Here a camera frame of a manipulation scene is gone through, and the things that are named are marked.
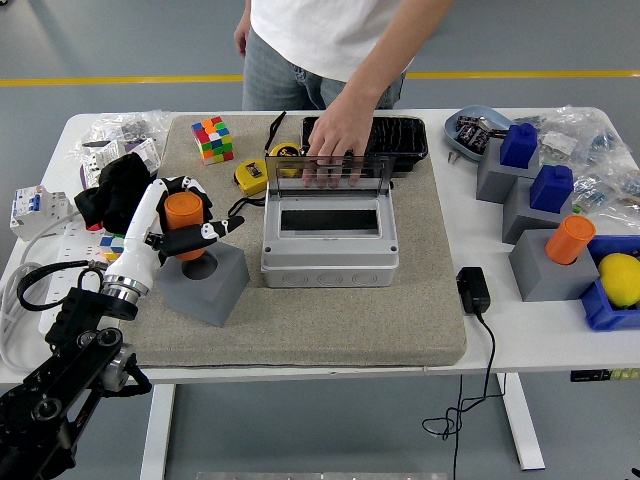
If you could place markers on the person's right hand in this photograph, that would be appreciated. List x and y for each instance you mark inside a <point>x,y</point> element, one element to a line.
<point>242,37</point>

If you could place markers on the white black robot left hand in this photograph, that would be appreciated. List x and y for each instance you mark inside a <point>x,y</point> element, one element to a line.
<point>137,235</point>

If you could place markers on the person's left hand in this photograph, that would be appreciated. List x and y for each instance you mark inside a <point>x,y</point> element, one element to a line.
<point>340,130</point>

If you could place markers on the orange cylinder battery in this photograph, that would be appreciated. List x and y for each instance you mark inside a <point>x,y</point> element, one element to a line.
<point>182,212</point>
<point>570,240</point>

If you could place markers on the transparent hinged box lid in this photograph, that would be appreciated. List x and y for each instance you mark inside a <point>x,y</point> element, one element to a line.
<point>380,175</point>

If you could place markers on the grey block with round hole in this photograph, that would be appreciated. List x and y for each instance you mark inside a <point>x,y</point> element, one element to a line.
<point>210,295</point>
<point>540,275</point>

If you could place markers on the grey plastic electrical box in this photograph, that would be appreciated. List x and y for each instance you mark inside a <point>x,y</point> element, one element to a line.
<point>330,260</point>

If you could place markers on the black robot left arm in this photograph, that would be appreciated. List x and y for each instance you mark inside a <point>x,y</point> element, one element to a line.
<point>65,320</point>

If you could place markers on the person's left forearm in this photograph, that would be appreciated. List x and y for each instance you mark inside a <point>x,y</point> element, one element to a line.
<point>395,50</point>

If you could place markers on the blue square battery block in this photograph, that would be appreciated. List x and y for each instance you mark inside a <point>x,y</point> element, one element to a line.
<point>551,187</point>
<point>519,145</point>

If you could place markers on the small colourful puzzle cube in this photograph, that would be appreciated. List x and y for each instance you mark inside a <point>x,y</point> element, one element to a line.
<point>111,246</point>

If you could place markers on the black cloth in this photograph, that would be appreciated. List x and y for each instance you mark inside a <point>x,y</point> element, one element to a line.
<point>120,195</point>

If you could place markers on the person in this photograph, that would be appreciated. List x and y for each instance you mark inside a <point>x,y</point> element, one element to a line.
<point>300,30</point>

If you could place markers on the black plastic tray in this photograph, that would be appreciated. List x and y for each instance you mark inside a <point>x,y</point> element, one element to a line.
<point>400,140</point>

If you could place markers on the white power strip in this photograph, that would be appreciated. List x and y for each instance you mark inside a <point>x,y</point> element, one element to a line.
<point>75,245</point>

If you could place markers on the white purple carton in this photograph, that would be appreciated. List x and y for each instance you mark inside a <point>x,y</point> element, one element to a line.
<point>135,152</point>

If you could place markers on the white circuit breaker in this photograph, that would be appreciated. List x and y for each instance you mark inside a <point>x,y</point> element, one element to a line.
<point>35,210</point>

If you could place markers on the black table control panel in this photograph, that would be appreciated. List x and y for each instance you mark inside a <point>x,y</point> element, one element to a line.
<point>595,375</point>

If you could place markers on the large colourful puzzle cube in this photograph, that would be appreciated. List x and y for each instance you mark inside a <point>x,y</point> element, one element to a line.
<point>215,142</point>

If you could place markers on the clear bag of small parts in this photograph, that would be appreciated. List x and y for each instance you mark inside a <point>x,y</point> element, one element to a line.
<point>115,125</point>

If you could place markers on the small metal clip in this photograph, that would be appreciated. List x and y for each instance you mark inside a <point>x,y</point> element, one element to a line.
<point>453,157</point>

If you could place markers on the pale blue dish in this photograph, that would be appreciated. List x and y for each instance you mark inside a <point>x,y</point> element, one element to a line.
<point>460,145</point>

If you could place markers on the white table leg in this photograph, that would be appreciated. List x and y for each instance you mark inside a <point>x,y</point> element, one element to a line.
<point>522,425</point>
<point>157,430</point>

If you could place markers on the purple packet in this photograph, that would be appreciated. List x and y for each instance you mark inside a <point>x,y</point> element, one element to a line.
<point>481,140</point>
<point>466,131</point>

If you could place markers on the blue plastic bin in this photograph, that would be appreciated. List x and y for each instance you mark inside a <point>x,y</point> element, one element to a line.
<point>605,315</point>

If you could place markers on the grey block with square hole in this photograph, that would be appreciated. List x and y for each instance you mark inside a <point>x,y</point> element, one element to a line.
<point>495,182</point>
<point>525,220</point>

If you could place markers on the grey-brown fabric mat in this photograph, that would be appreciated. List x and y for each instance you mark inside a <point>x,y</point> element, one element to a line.
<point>300,325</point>

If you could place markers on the yellow fruit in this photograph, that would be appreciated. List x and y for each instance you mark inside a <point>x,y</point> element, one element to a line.
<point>622,280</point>

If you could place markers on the black power adapter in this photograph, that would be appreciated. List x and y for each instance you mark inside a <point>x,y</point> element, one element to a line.
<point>474,290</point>

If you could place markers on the clear bag of components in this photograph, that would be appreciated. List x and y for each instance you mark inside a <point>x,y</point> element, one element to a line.
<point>607,192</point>
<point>575,135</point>

